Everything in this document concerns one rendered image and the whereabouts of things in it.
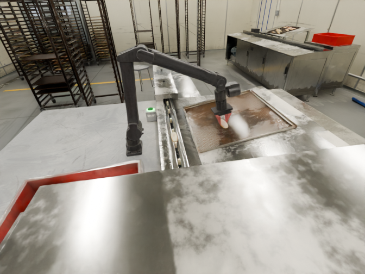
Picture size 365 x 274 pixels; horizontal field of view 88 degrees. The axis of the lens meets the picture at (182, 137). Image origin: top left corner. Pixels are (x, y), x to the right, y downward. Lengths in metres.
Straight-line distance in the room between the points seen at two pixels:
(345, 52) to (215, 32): 5.10
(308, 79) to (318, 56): 0.35
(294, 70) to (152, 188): 3.50
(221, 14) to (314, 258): 8.32
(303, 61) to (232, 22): 5.26
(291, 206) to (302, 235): 0.03
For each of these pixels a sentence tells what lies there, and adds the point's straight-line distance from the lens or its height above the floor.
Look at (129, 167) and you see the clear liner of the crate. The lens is 0.88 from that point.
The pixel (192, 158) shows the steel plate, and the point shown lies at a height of 0.82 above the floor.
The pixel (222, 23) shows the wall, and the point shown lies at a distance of 8.45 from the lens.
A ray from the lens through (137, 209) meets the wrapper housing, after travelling 0.22.
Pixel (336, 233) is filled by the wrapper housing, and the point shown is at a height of 1.30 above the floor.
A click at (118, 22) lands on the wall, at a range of 8.06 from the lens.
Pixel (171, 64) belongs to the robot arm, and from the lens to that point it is 0.89.
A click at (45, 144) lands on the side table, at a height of 0.82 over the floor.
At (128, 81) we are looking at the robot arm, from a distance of 0.91.
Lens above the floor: 1.47
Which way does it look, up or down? 34 degrees down
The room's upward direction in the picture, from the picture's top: 3 degrees counter-clockwise
